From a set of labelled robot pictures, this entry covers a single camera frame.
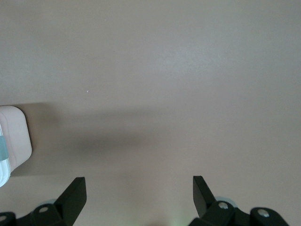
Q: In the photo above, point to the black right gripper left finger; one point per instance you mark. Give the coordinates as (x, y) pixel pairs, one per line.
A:
(70, 202)

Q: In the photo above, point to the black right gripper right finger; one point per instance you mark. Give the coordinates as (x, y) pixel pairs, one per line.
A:
(204, 204)

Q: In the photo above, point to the pink plastic box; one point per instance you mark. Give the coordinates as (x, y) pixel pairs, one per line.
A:
(20, 136)

